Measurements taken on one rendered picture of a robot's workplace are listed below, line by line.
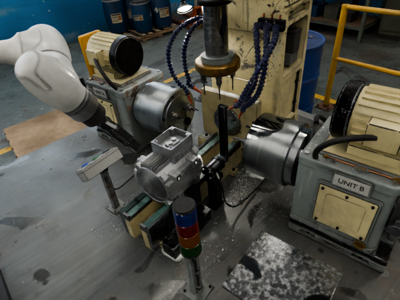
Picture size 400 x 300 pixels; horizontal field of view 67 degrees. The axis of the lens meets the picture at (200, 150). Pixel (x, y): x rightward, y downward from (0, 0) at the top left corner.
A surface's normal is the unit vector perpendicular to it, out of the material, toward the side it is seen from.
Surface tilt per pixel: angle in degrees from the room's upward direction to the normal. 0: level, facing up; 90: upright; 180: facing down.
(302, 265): 0
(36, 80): 95
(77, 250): 0
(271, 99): 90
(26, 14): 90
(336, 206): 90
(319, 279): 0
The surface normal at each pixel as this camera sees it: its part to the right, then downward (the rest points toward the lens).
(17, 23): 0.66, 0.42
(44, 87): 0.30, 0.68
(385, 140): -0.61, 0.52
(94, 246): -0.08, -0.79
